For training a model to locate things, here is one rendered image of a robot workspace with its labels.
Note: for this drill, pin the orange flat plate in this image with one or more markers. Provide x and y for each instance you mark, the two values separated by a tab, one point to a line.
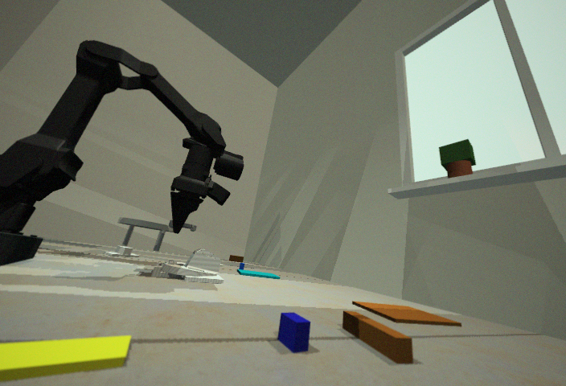
405	314

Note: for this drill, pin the beige flat bar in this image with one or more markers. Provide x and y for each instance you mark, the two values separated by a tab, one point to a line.
232	263

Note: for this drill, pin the orange-brown rectangular bar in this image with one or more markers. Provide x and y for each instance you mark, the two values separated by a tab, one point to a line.
393	344

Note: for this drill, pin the brown rectangular block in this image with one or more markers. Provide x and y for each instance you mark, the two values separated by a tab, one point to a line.
236	258

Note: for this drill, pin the yellow flat bar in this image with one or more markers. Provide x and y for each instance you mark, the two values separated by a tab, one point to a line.
56	357

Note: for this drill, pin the teal flat rectangular plate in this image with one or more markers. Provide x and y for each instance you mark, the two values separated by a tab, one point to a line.
257	274

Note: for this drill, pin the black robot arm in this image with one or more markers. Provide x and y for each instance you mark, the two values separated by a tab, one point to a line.
35	166

